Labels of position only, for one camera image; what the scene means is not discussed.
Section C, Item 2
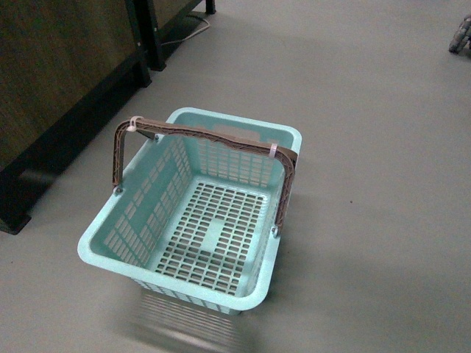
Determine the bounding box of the light blue plastic basket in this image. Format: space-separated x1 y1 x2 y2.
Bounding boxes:
77 108 302 315

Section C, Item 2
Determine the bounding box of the brown basket handle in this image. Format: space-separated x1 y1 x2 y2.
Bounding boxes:
112 116 298 230

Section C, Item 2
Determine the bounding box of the dark wooden display stand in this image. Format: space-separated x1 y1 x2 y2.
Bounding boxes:
1 1 196 234

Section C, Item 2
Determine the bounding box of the white floor cable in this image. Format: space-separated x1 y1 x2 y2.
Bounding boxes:
160 15 210 46

